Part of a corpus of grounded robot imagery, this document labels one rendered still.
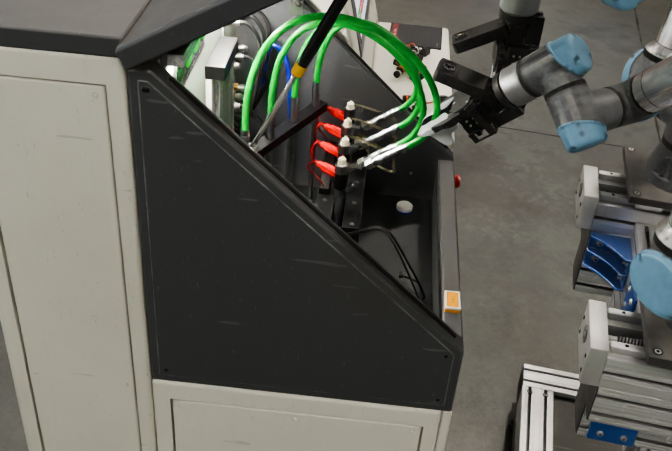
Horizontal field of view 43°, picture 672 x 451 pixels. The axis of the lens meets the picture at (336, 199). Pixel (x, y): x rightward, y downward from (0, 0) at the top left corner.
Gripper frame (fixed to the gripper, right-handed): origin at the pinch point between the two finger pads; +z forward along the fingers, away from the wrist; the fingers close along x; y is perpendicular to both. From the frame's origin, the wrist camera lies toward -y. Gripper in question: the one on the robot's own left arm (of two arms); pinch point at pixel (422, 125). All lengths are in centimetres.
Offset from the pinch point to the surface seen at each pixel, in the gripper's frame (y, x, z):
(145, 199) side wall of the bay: -34, -43, 18
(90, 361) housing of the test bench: -17, -54, 54
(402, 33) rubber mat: 12, 86, 46
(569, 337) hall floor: 130, 61, 65
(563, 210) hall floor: 136, 138, 83
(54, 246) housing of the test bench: -38, -49, 37
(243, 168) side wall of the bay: -27.4, -37.9, 2.1
